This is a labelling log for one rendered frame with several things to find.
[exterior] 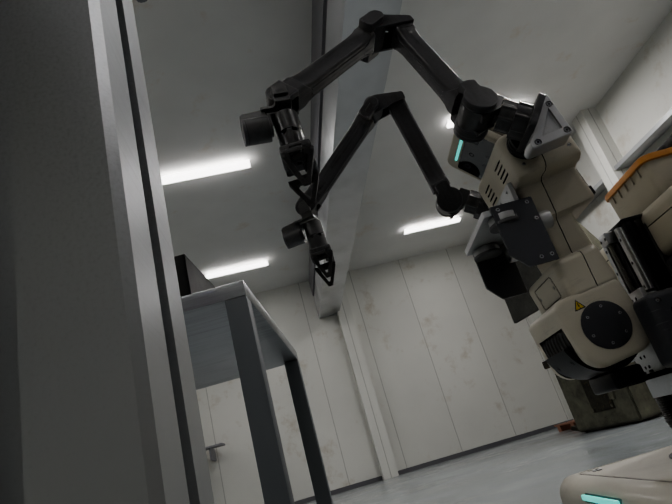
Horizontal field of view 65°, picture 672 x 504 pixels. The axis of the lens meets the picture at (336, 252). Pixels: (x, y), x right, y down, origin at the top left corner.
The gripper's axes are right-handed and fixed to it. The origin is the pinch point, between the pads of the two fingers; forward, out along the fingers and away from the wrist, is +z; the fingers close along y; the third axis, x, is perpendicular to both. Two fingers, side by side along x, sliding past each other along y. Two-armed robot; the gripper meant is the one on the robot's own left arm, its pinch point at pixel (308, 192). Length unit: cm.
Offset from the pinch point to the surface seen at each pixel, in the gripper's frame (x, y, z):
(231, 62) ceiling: -21, -326, -349
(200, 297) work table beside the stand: -24.5, 6.2, 17.6
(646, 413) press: 320, -565, 96
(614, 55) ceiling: 468, -487, -335
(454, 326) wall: 264, -1075, -160
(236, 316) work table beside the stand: -19.1, 6.2, 23.1
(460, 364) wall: 245, -1073, -77
